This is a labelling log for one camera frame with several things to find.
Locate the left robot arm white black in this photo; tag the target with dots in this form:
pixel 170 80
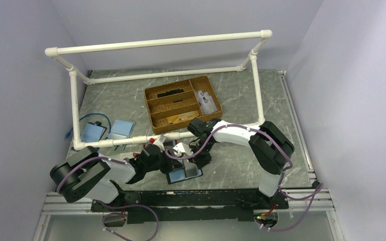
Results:
pixel 90 174

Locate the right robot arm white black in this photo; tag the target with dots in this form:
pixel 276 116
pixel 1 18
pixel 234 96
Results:
pixel 271 147

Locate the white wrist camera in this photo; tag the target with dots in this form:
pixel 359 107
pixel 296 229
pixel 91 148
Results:
pixel 158 141
pixel 181 150

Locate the blue card left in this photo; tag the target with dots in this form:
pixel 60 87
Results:
pixel 92 132

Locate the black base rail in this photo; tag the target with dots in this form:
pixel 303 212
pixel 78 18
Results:
pixel 188 205

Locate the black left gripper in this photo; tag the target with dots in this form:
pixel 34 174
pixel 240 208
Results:
pixel 171 163

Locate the white PVC pipe frame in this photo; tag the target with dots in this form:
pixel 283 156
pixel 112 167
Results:
pixel 74 74

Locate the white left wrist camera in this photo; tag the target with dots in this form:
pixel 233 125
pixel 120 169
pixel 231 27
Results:
pixel 158 141

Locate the gold card in tray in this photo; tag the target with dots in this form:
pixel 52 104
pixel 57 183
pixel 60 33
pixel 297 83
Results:
pixel 182 117

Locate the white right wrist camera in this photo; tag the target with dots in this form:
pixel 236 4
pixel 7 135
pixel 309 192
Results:
pixel 181 150

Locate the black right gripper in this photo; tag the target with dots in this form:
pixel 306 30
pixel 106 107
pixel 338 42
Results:
pixel 201 161

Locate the brown woven divided tray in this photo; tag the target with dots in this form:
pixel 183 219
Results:
pixel 161 108

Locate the black card in tray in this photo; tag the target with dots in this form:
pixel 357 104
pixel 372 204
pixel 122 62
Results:
pixel 170 92

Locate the grey cards in tray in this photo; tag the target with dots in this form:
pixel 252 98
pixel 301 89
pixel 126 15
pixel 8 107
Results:
pixel 206 102

